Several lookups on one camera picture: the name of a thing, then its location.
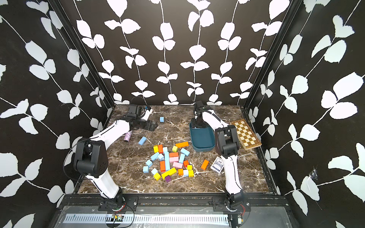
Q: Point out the teal plastic tray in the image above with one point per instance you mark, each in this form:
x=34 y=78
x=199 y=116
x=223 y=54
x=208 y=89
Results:
x=203 y=139

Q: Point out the wooden chessboard box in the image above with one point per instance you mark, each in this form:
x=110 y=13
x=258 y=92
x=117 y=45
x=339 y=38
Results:
x=246 y=135

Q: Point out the purple small block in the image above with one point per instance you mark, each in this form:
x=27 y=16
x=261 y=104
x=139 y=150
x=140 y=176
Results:
x=168 y=178

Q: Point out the light blue corner block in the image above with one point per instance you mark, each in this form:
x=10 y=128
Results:
x=145 y=169

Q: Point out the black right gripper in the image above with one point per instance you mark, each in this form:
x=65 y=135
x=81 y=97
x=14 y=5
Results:
x=193 y=123

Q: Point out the blue playing card deck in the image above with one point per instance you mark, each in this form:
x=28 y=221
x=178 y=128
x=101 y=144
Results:
x=217 y=165

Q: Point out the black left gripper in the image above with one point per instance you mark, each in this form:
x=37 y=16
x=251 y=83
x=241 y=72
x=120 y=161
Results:
x=148 y=126

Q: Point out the orange lone block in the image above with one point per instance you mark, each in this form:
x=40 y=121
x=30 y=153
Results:
x=204 y=164

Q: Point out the light blue slanted block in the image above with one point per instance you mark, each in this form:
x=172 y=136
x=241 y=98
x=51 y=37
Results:
x=182 y=158

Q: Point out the pink block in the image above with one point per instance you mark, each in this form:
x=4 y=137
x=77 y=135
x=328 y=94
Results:
x=178 y=165

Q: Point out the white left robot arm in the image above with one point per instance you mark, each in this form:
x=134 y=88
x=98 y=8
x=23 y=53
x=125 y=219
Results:
x=91 y=158

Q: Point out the red upright block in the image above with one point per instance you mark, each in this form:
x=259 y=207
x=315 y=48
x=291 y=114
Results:
x=160 y=149

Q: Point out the light blue long block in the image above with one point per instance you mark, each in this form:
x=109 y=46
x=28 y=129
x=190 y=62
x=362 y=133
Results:
x=154 y=156

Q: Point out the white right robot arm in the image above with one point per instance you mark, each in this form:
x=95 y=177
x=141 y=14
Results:
x=227 y=146

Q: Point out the lime green block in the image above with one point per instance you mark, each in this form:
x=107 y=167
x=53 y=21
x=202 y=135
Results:
x=175 y=148

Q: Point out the small yellow block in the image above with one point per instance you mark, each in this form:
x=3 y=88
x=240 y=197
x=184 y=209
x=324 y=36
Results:
x=157 y=176

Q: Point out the long yellow block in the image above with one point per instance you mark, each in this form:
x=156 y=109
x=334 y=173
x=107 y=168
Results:
x=169 y=173

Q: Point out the lone light blue block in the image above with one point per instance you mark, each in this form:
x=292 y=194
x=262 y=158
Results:
x=142 y=140

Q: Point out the red flat block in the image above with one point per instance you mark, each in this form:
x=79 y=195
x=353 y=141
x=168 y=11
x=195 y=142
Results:
x=176 y=154

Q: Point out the long orange block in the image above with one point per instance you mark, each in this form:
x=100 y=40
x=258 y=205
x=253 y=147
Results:
x=182 y=144

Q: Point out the orange upright block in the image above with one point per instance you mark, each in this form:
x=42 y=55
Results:
x=162 y=166

